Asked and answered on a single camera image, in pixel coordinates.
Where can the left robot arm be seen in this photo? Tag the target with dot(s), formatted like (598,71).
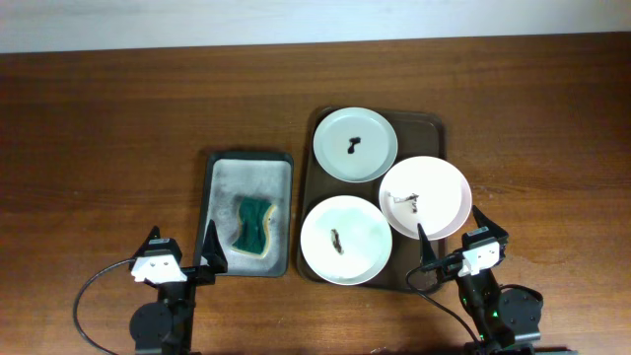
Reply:
(165,326)

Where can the green yellow sponge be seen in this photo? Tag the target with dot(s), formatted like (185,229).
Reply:
(254,236)

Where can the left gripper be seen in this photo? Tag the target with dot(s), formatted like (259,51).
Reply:
(213,257)

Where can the small grey metal tray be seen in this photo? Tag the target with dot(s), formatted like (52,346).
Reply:
(247,196)

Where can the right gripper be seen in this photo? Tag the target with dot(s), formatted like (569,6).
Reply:
(500,235)

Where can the white plate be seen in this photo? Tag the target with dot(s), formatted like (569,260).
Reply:
(346,240)

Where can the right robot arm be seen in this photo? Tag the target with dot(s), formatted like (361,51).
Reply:
(506,317)

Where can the pale green plate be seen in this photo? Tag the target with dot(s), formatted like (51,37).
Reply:
(355,144)

